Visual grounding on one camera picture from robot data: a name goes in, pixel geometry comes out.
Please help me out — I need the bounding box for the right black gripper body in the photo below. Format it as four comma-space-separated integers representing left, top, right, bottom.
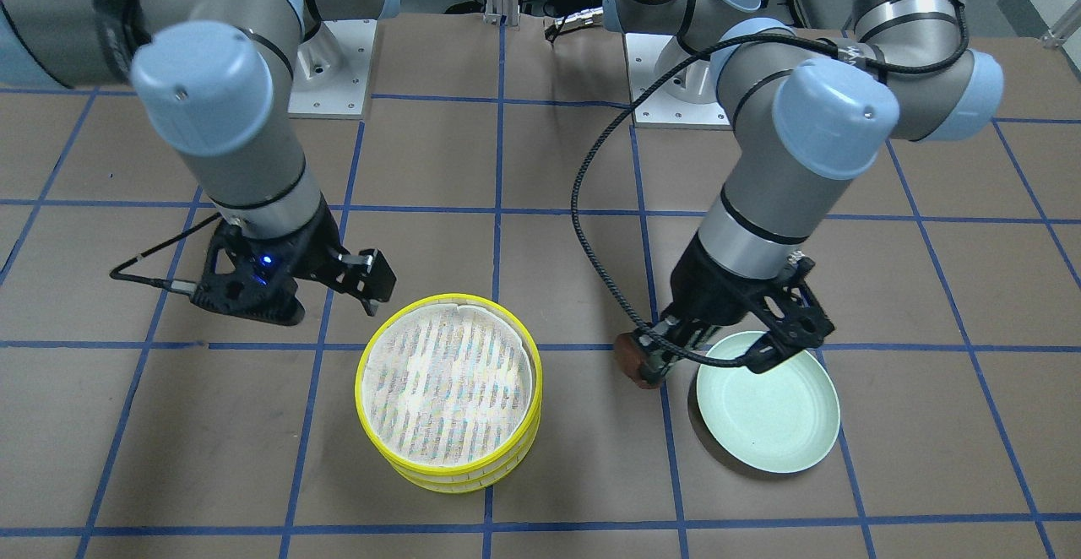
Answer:
215, 198, 348, 290

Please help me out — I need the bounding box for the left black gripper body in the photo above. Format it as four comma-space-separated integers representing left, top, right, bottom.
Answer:
667, 235, 814, 328

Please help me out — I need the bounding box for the brown bun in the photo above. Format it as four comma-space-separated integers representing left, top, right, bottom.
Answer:
611, 333, 660, 389

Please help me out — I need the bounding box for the yellow steamer basket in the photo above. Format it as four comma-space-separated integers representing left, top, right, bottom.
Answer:
372, 424, 541, 494
355, 293, 544, 485

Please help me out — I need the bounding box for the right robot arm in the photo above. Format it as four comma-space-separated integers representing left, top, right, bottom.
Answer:
3, 0, 400, 327

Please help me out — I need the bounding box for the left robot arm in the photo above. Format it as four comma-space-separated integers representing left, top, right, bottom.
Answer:
603, 0, 1003, 388

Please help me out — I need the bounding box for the light green plate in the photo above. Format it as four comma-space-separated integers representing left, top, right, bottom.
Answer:
694, 351, 840, 475

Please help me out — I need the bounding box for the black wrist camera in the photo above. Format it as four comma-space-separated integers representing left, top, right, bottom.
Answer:
189, 221, 305, 327

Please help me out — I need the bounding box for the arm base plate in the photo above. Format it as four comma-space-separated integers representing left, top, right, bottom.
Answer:
624, 34, 734, 131
286, 19, 378, 121

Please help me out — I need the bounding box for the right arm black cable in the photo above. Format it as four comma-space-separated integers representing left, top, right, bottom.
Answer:
110, 213, 222, 294

